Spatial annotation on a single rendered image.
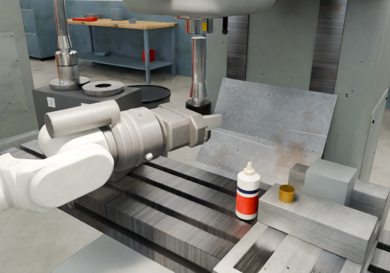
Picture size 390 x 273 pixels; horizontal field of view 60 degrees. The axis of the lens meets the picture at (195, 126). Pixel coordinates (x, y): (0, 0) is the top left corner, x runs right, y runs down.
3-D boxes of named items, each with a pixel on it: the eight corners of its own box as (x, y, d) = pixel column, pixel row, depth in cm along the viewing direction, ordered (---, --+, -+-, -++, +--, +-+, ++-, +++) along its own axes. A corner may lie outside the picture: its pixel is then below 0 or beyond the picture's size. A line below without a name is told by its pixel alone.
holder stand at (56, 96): (115, 183, 75) (106, 96, 68) (43, 162, 84) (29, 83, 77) (145, 161, 85) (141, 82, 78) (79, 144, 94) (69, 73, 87)
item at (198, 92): (209, 103, 60) (210, 38, 56) (192, 104, 59) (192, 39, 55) (203, 98, 63) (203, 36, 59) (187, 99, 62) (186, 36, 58)
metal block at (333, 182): (341, 219, 49) (348, 183, 47) (301, 204, 53) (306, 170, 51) (350, 202, 53) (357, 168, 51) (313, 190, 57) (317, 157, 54)
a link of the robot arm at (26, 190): (118, 182, 48) (18, 229, 41) (90, 154, 54) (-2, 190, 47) (112, 143, 45) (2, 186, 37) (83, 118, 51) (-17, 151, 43)
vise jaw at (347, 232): (363, 266, 43) (368, 240, 41) (256, 221, 51) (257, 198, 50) (373, 240, 47) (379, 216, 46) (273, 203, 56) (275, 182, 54)
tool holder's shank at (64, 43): (72, 52, 76) (65, -1, 72) (57, 53, 75) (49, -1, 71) (73, 50, 79) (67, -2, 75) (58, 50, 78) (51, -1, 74)
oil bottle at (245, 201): (251, 223, 62) (255, 169, 58) (231, 215, 64) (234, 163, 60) (260, 212, 65) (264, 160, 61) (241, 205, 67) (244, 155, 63)
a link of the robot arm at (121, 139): (141, 176, 52) (68, 203, 45) (108, 147, 59) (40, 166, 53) (141, 108, 47) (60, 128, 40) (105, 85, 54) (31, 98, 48)
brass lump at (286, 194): (290, 204, 48) (291, 194, 48) (275, 199, 50) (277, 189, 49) (296, 197, 50) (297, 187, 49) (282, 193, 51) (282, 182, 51)
